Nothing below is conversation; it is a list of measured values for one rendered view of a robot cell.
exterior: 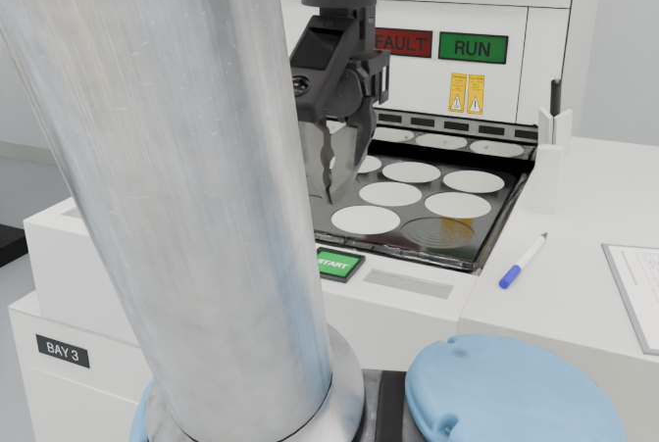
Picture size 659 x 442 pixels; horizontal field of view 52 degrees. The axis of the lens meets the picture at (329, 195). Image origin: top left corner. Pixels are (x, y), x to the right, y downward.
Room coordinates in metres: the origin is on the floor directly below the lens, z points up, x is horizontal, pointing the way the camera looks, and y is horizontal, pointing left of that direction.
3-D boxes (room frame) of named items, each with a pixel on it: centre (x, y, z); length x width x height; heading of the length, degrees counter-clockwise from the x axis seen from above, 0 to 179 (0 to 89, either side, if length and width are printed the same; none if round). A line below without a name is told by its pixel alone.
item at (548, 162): (0.80, -0.28, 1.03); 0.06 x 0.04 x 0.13; 156
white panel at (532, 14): (1.28, -0.01, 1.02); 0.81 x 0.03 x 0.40; 66
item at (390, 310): (0.70, 0.11, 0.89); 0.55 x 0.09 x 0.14; 66
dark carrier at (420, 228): (1.00, -0.10, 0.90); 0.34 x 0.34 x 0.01; 66
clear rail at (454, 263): (0.83, -0.02, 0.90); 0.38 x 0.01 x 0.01; 66
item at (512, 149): (1.20, -0.17, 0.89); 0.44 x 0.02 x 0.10; 66
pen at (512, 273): (0.65, -0.21, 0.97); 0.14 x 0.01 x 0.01; 147
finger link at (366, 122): (0.63, -0.02, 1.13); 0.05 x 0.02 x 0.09; 66
